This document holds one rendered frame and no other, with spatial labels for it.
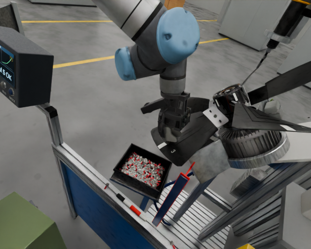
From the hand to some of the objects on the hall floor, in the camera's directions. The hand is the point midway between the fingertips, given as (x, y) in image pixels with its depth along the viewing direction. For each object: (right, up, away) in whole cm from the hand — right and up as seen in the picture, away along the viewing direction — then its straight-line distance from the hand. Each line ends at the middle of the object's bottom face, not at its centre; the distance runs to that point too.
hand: (166, 140), depth 65 cm
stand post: (+12, -75, +85) cm, 114 cm away
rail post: (-66, -64, +70) cm, 116 cm away
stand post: (+31, -87, +78) cm, 120 cm away
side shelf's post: (+47, -99, +70) cm, 130 cm away
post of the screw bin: (-22, -78, +70) cm, 107 cm away
